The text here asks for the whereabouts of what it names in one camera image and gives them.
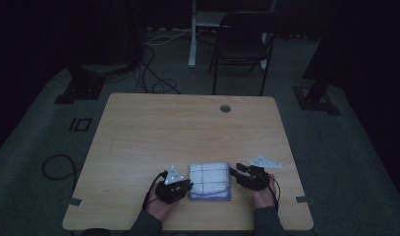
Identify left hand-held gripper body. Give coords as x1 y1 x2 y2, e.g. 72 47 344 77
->
154 164 188 206

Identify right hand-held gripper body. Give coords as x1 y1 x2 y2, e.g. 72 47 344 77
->
237 154 283 193

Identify white cloth with blue grid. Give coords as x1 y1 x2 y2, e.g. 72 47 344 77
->
188 161 233 203

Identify person's left hand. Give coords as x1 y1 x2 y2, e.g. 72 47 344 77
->
144 189 177 222

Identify person's right hand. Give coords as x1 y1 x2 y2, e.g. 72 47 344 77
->
251 174 278 209

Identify black stand base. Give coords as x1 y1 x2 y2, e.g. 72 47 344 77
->
292 65 342 117
54 63 107 105

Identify black folding chair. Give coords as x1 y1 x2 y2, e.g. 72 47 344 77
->
207 11 286 96

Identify round grey stand base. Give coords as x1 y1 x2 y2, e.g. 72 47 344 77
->
81 62 137 76

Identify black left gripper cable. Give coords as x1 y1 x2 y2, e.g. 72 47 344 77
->
141 170 168 211

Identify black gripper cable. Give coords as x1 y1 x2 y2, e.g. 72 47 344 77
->
141 170 168 211
266 174 282 212

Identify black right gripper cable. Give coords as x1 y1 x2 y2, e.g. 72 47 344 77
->
266 174 282 212

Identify black tangled floor cables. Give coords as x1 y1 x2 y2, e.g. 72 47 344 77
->
133 43 183 95

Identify white desk frame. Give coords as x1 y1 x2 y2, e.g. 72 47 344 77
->
187 0 277 71

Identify white floor cable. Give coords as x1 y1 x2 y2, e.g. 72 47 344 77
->
143 28 193 46

